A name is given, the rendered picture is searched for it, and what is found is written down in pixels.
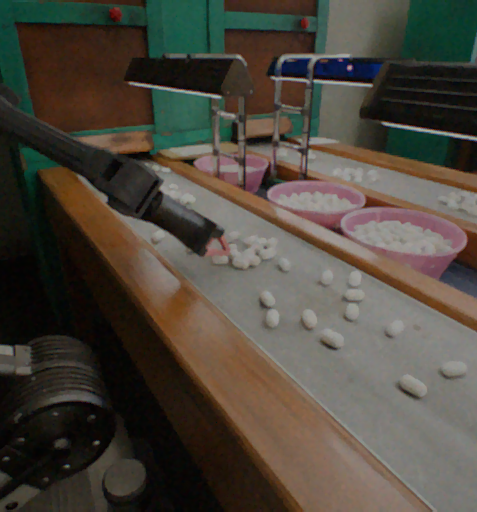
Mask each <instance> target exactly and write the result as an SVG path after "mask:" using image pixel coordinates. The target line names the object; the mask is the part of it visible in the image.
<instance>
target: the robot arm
mask: <svg viewBox="0 0 477 512"><path fill-rule="evenodd" d="M20 101H21V99H20V97H19V96H18V95H17V94H16V93H15V92H14V91H12V90H11V89H10V88H9V87H8V86H6V85H4V84H1V83H0V135H3V136H7V137H10V138H12V139H15V141H16V140H17V142H19V143H20V144H22V145H24V146H26V147H28V148H30V149H31V150H33V151H35V152H37V153H39V154H41V155H43V156H45V157H47V158H49V159H51V160H53V161H55V162H57V163H58V164H60V165H62V166H64V167H66V168H68V169H69V170H71V171H73V172H75V173H77V174H79V175H81V176H82V178H83V177H85V179H86V180H87V181H88V182H89V183H90V184H91V185H92V186H93V187H94V188H95V189H97V190H98V191H100V192H101V193H103V194H104V195H105V196H106V197H108V198H107V201H106V202H105V203H106V205H107V206H108V207H110V208H111V209H112V210H114V211H116V212H118V213H119V214H121V215H123V216H126V217H131V218H134V219H137V220H138V219H139V220H141V221H145V222H149V223H152V224H154V225H156V226H157V227H159V228H161V230H162V231H164V232H168V233H169V234H170V235H172V236H174V237H175V238H176V239H177V240H178V241H180V242H181V243H182V244H183V245H185V246H186V247H187V248H189V249H191V250H192V251H194V253H195V254H196V255H198V256H200V257H201V258H203V257H207V256H227V255H228V254H229V253H230V250H231V249H230V247H229V245H228V243H227V241H226V238H225V236H224V233H225V228H223V227H222V226H220V225H219V224H217V223H216V222H214V221H211V220H210V219H208V218H207V217H204V216H202V215H201V214H199V213H197V212H196V211H194V210H189V209H187V208H186V206H183V205H182V204H181V203H180V202H178V201H177V200H175V199H174V198H172V197H171V196H169V195H168V194H165V193H163V192H162V191H160V190H159V189H160V187H161V186H162V184H163V182H164V180H163V179H162V178H161V177H160V176H159V175H157V174H156V173H155V172H154V171H153V170H152V169H151V168H150V167H148V166H147V165H146V164H145V163H143V162H141V161H138V160H132V159H130V158H128V157H126V156H124V154H122V153H120V152H117V153H116V152H114V151H112V150H109V149H107V148H99V147H95V146H92V145H89V144H87V143H85V142H83V141H81V140H79V139H76V138H74V137H72V136H70V135H68V134H66V133H64V132H62V131H60V130H58V129H56V128H54V127H52V126H50V125H48V124H46V123H44V122H42V121H40V120H38V119H35V118H33V117H31V116H29V115H27V114H25V113H23V112H21V111H19V110H17V108H16V106H17V105H18V104H19V103H20ZM215 239H218V240H219V242H220V243H221V245H222V246H223V248H222V249H220V248H214V247H209V246H210V244H211V243H212V241H214V240H215Z"/></svg>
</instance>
